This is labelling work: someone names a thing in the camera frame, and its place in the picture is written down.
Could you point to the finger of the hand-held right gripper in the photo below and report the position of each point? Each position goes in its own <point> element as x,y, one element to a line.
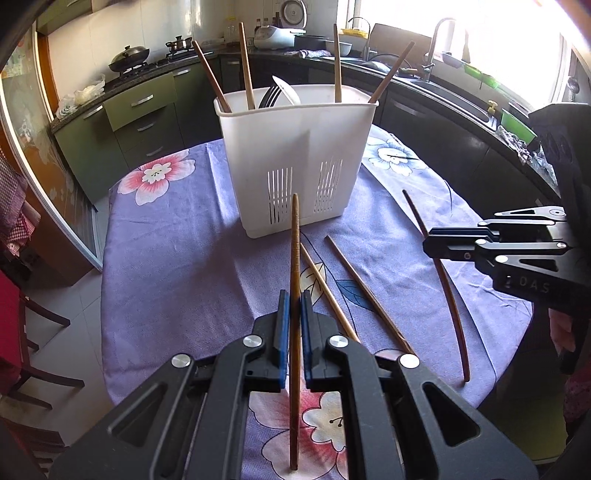
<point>531,272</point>
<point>526,219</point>

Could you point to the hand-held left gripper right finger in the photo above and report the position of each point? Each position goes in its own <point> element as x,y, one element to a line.
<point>307,341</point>

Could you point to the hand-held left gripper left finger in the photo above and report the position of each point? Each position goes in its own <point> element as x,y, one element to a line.
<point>283,341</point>

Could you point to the light wooden chopstick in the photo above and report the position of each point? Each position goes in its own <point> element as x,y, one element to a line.
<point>330,295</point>
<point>248,69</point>
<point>369,300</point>
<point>337,64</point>

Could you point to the dark brown wooden chopstick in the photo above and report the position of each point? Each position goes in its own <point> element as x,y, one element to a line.
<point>455,304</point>
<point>392,71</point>
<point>295,258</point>
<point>212,78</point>

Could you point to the white plastic utensil holder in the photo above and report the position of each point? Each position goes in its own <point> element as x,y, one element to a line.
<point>295,157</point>

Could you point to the dark metal fork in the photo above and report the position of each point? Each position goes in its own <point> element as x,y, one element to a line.
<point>269,98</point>

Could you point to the person's right hand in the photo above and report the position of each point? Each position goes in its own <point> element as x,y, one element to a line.
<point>562,330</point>

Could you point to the crumpled clear plastic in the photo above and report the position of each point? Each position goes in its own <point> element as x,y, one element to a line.
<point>544,166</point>

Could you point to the dark rag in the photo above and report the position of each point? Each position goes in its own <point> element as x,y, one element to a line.
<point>513,143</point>

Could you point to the large green bin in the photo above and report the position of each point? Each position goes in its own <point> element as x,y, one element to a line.
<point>517,127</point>

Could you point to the yellow tap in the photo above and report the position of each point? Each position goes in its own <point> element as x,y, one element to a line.
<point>492,109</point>

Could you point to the dark lower cabinets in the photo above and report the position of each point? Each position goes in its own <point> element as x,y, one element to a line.
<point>443,134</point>

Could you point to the small green bin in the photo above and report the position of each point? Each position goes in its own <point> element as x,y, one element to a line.
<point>481,77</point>

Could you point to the purple floral tablecloth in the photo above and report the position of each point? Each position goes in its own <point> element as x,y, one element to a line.
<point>184,258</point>

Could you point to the steel sink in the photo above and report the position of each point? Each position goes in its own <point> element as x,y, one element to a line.
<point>455,99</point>

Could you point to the person's red patterned clothing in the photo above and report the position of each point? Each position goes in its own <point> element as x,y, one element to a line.
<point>581,401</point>

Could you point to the window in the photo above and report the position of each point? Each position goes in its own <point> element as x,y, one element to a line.
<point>498,37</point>

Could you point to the steel faucet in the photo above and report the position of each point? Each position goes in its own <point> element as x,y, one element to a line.
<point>438,37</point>

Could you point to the grey bowl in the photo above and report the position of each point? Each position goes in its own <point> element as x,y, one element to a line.
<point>346,48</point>

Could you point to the yellow basket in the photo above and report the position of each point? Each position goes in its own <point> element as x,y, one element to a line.
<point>355,30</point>

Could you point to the green lower cabinets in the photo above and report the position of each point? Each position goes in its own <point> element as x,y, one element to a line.
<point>138,120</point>

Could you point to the red covered wooden chair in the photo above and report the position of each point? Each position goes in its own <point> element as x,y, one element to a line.
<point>14,323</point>

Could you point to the black pot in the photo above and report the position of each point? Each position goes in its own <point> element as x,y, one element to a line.
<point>311,41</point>

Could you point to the gas stove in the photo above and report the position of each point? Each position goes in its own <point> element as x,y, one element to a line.
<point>152,69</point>

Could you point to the red checkered apron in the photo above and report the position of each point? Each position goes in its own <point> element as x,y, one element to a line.
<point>14,203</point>

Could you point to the sliding glass door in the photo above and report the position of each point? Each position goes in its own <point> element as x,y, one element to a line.
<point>41,152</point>

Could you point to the white rice cooker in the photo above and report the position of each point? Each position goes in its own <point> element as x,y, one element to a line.
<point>279,32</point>

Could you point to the dark kettle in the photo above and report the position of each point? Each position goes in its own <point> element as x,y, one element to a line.
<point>179,45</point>

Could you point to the clear bottles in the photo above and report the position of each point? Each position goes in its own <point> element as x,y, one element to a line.
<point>231,28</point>

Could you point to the plastic bags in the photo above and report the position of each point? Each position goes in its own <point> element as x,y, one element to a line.
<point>81,97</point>

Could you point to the dark sauce bottles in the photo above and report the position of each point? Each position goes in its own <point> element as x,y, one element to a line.
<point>267,24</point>

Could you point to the black wok with lid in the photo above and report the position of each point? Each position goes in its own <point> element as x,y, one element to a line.
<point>129,57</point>

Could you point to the green upper cabinet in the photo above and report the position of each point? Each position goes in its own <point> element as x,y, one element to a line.
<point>64,14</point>

